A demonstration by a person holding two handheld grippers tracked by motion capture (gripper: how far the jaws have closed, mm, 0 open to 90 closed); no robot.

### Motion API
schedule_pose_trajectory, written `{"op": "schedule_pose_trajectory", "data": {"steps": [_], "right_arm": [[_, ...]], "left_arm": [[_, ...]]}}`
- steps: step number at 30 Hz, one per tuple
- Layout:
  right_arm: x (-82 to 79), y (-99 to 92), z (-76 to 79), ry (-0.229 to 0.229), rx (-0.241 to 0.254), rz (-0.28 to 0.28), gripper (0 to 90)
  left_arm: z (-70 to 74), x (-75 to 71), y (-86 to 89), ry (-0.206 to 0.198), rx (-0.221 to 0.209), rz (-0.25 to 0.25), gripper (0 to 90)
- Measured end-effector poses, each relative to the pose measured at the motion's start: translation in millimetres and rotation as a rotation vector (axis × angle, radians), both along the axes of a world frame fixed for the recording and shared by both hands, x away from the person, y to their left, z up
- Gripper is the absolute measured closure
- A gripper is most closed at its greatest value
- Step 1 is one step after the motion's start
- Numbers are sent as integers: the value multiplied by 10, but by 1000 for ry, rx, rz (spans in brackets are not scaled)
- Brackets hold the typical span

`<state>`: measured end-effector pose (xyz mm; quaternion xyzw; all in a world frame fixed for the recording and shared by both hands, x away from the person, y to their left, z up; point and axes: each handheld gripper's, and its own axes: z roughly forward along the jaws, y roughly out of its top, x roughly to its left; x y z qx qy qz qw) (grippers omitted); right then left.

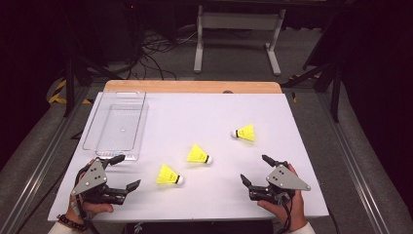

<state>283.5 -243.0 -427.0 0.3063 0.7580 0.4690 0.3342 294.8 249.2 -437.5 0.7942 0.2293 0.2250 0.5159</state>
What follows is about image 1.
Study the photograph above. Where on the clear plastic bin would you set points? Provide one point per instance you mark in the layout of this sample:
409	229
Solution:
120	130

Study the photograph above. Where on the black metal stand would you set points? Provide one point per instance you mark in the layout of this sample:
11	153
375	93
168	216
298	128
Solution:
336	94

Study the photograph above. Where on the yellow black floor tape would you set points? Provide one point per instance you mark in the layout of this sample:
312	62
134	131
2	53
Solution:
58	97

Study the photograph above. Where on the black tripod stand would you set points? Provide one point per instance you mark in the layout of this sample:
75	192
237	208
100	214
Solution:
68	84

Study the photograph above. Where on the white table board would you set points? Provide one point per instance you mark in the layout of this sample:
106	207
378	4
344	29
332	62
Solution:
201	123

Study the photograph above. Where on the white metal stand frame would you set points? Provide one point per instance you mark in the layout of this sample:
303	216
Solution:
238	21

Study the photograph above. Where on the person's dark clothing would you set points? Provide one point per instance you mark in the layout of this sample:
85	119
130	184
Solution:
201	227

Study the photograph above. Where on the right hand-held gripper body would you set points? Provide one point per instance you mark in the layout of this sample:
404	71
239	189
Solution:
282	180

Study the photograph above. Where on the person's right hand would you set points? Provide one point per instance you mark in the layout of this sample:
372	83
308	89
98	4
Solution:
289	213

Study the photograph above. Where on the wooden table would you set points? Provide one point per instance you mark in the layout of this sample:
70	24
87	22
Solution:
191	86

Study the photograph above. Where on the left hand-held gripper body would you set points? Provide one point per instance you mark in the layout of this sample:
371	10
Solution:
91	178

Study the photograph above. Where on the person's left hand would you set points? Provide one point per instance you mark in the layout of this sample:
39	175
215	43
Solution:
94	208

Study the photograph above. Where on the yellow shuttlecock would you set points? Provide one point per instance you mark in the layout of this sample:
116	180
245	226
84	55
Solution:
246	132
167	176
198	155

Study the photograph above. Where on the grey metal floor rail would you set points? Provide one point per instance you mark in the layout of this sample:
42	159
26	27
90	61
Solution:
35	172
354	162

